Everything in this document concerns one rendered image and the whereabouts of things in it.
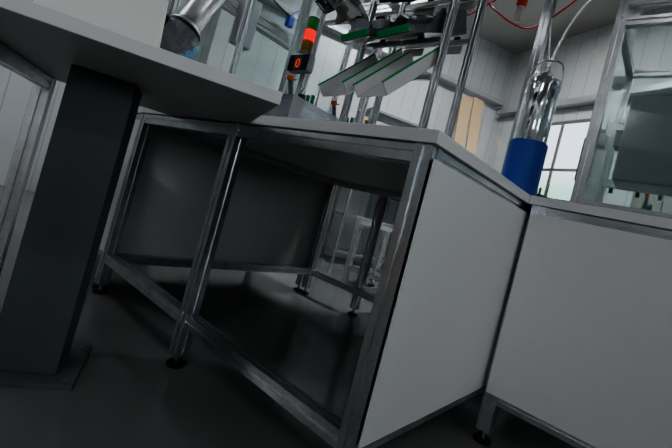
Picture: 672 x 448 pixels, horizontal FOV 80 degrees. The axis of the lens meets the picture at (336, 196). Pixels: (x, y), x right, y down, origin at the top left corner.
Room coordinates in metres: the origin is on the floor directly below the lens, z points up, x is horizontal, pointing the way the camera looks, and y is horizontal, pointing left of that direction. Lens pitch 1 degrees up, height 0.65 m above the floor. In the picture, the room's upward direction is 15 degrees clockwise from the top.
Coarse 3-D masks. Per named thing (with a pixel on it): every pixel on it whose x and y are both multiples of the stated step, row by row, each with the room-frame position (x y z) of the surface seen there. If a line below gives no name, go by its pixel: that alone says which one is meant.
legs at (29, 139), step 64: (0, 64) 1.11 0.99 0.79; (64, 128) 1.05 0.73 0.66; (128, 128) 1.15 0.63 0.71; (64, 192) 1.06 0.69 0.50; (0, 256) 1.41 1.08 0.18; (64, 256) 1.08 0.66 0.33; (0, 320) 1.04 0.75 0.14; (64, 320) 1.09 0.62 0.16; (0, 384) 1.01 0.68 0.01; (64, 384) 1.07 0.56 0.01
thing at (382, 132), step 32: (288, 128) 1.16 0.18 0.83; (320, 128) 1.06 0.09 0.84; (352, 128) 0.99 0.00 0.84; (384, 128) 0.93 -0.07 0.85; (416, 128) 0.87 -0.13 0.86; (288, 160) 2.29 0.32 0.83; (320, 160) 1.81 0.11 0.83; (352, 160) 1.50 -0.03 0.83; (384, 160) 1.28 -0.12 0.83; (480, 160) 1.02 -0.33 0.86; (512, 192) 1.25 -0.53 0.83
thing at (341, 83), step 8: (400, 48) 1.33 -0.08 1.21; (368, 56) 1.41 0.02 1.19; (392, 56) 1.31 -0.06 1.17; (360, 64) 1.39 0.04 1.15; (368, 64) 1.42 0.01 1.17; (376, 64) 1.27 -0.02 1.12; (384, 64) 1.30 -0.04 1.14; (344, 72) 1.36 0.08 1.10; (352, 72) 1.38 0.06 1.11; (360, 72) 1.24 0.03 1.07; (368, 72) 1.26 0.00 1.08; (328, 80) 1.32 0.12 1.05; (336, 80) 1.34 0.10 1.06; (344, 80) 1.21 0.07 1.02; (352, 80) 1.23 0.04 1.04; (320, 88) 1.31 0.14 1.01; (328, 88) 1.33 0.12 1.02; (336, 88) 1.34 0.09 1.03; (344, 88) 1.30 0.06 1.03; (352, 88) 1.23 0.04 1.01; (328, 96) 1.30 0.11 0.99
